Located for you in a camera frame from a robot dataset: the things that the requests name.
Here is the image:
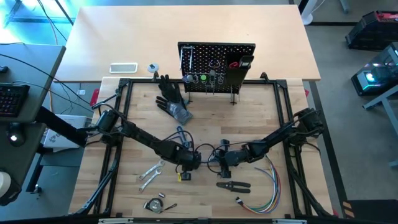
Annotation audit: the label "black aluminium frame rail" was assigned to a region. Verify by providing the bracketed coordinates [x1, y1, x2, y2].
[55, 4, 322, 83]

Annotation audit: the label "black equipment case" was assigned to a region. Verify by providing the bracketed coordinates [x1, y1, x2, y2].
[344, 10, 398, 52]

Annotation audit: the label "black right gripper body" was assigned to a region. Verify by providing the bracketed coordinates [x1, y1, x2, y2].
[217, 139, 249, 179]

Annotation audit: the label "blue handle screwdriver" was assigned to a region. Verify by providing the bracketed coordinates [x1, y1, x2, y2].
[185, 73, 194, 94]

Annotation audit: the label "long double prong hook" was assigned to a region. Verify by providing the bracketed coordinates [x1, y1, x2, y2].
[179, 45, 195, 72]

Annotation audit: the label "dark grey desk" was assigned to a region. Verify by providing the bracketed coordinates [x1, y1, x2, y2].
[0, 122, 47, 187]

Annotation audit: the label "black tape measure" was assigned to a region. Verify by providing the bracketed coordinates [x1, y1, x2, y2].
[142, 197, 178, 215]

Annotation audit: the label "grey table leg frame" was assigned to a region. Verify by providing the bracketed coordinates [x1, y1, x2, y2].
[361, 83, 398, 169]

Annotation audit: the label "grey office desk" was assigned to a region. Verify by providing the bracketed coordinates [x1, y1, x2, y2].
[0, 43, 67, 124]

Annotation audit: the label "white tape roll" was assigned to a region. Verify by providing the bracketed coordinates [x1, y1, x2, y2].
[0, 170, 13, 200]

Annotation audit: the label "black metal pegboard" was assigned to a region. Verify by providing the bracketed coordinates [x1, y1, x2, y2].
[177, 42, 257, 106]

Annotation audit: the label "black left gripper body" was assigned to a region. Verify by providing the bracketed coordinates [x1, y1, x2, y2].
[174, 138, 203, 182]

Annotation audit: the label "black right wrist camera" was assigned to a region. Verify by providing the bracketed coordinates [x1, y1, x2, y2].
[222, 152, 237, 166]

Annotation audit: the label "blue handle hex key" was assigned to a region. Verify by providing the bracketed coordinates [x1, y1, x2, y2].
[175, 124, 193, 150]

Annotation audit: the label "black ramp with orange stripes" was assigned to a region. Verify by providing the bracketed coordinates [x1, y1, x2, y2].
[341, 198, 398, 224]

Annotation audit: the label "multicolour wire harness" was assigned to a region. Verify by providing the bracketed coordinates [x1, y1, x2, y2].
[234, 153, 282, 215]

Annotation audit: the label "black wire stripper pliers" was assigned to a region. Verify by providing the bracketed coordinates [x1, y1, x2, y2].
[215, 180, 252, 195]

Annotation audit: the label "red clamp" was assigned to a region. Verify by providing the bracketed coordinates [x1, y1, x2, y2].
[89, 88, 101, 107]

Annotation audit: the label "black pegboard storage bin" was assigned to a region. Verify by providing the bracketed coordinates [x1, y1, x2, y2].
[225, 55, 255, 95]

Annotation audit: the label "wire ring tool rack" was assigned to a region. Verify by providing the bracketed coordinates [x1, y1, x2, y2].
[185, 73, 226, 85]

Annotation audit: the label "computer case with lights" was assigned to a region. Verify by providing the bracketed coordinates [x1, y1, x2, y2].
[350, 42, 398, 96]

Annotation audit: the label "white pedestal base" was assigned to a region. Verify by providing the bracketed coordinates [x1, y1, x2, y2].
[299, 0, 325, 26]

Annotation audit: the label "white rectangular tray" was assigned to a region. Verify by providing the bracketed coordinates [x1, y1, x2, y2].
[109, 62, 139, 75]

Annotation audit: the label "black keyboard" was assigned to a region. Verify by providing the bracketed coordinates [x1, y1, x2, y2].
[0, 82, 31, 118]

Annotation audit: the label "black work glove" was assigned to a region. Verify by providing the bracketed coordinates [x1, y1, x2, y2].
[157, 73, 185, 104]

